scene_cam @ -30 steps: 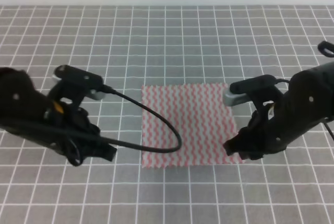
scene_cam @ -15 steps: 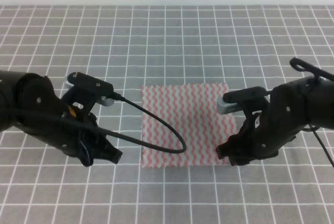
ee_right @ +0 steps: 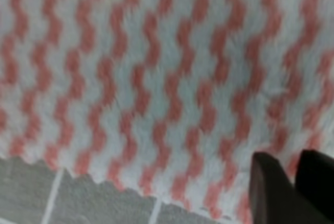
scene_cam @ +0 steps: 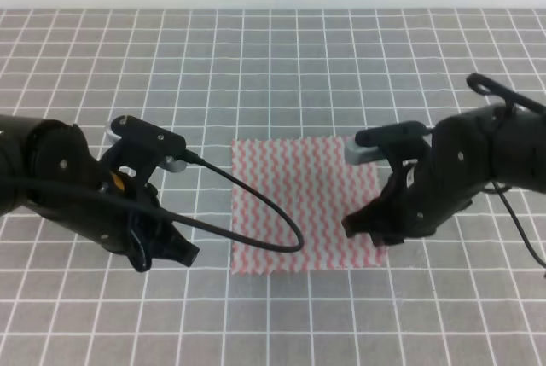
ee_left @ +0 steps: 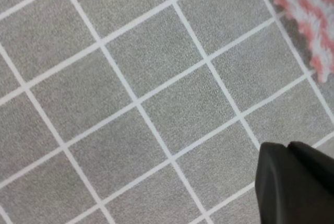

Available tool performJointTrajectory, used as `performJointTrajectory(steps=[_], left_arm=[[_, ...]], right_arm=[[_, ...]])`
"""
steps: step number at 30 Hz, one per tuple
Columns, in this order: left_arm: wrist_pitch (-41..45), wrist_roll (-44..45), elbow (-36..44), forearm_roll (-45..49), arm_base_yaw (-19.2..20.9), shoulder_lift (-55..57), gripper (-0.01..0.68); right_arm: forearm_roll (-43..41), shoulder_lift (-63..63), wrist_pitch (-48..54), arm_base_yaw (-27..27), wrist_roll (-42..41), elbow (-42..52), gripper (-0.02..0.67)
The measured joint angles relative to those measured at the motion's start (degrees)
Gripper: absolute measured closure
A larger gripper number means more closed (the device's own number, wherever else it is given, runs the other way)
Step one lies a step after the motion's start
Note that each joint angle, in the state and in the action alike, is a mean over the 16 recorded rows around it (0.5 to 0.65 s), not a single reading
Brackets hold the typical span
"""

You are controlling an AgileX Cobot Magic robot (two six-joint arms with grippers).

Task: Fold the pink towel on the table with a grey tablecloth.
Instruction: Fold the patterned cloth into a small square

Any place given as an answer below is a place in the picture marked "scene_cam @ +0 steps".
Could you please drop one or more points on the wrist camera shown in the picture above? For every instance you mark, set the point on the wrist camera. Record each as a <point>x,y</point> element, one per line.
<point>395,143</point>
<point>137,143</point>

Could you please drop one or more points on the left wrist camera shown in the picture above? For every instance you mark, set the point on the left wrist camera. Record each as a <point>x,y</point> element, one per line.
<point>137,143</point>

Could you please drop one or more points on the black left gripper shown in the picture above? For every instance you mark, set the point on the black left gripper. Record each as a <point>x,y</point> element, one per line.
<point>116,207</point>

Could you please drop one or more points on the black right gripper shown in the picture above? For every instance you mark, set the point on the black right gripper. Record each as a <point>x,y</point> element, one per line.
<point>435,173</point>

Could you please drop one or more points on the pink wavy striped towel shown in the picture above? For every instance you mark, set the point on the pink wavy striped towel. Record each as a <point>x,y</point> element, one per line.
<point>310,181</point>

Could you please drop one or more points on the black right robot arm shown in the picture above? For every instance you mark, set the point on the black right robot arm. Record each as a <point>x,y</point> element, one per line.
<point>517,147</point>

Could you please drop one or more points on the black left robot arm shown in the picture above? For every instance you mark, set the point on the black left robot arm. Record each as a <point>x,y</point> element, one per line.
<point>13,180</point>

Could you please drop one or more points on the grey checked tablecloth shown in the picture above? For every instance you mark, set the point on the grey checked tablecloth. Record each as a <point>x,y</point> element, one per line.
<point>471,295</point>

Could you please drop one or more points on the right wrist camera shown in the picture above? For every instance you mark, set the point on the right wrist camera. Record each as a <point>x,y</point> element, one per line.
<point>395,143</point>

